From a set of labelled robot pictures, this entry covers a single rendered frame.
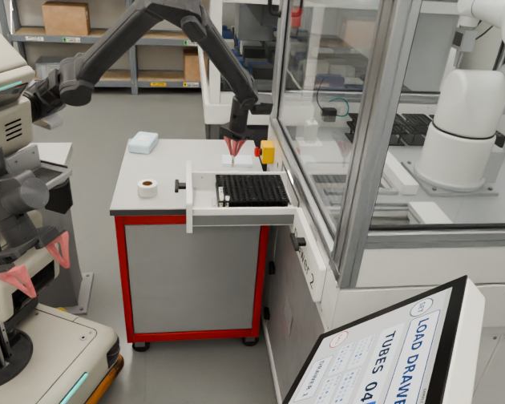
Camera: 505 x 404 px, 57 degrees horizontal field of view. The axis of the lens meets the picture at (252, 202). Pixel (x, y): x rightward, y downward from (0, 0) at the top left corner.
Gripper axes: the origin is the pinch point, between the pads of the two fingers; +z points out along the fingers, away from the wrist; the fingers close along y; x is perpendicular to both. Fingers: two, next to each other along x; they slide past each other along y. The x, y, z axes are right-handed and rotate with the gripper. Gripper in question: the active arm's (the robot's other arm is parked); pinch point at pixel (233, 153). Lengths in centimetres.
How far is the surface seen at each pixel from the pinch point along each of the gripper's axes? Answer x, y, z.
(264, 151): -23.1, 1.1, 7.5
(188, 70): -269, 249, 91
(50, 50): -195, 384, 96
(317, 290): 32, -51, 7
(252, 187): 5.1, -12.1, 5.8
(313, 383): 68, -65, -9
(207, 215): 23.9, -9.2, 9.0
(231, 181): 5.7, -4.2, 6.8
